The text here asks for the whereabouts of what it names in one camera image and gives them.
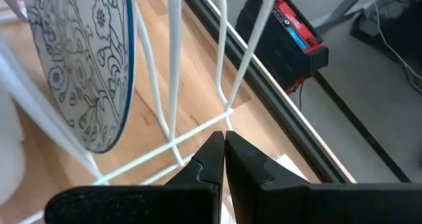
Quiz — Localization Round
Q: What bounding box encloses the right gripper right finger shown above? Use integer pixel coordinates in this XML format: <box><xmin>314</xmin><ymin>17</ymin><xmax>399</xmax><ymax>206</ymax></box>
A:
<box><xmin>225</xmin><ymin>130</ymin><xmax>422</xmax><ymax>224</ymax></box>

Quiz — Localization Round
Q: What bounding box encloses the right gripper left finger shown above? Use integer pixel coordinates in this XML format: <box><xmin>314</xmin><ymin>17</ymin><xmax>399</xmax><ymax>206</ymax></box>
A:
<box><xmin>44</xmin><ymin>130</ymin><xmax>226</xmax><ymax>224</ymax></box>

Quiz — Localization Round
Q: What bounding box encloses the white wire dish rack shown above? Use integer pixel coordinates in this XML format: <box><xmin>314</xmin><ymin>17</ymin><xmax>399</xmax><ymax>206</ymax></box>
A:
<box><xmin>0</xmin><ymin>0</ymin><xmax>281</xmax><ymax>224</ymax></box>

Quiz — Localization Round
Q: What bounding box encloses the blue floral patterned plate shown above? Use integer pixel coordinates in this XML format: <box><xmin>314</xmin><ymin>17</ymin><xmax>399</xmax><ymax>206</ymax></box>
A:
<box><xmin>22</xmin><ymin>0</ymin><xmax>136</xmax><ymax>154</ymax></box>

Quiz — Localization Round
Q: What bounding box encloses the plain white plate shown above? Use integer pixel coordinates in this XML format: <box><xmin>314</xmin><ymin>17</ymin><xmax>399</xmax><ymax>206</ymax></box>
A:
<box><xmin>0</xmin><ymin>85</ymin><xmax>26</xmax><ymax>207</ymax></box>

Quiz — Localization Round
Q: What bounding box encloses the red black power station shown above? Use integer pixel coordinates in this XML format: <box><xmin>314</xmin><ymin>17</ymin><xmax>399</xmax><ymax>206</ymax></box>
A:
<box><xmin>234</xmin><ymin>0</ymin><xmax>330</xmax><ymax>95</ymax></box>

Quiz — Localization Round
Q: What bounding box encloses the grey desk leg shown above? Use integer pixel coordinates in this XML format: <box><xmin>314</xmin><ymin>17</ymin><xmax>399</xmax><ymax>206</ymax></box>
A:
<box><xmin>313</xmin><ymin>0</ymin><xmax>374</xmax><ymax>34</ymax></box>

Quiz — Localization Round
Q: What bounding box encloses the black equipment under desk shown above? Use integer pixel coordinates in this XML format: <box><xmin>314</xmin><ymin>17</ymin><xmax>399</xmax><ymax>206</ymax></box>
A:
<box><xmin>349</xmin><ymin>0</ymin><xmax>422</xmax><ymax>69</ymax></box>

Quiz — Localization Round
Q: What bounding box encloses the black aluminium table frame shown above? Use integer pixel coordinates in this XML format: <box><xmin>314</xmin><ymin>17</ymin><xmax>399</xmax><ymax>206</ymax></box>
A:
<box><xmin>181</xmin><ymin>0</ymin><xmax>357</xmax><ymax>184</ymax></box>

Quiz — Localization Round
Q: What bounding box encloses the black power cable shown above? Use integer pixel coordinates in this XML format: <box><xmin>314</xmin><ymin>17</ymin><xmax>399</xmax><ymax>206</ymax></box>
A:
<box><xmin>297</xmin><ymin>80</ymin><xmax>307</xmax><ymax>112</ymax></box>

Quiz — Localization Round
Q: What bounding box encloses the white floor cable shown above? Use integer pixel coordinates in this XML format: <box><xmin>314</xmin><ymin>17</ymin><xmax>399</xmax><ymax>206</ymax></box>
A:
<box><xmin>373</xmin><ymin>0</ymin><xmax>422</xmax><ymax>86</ymax></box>

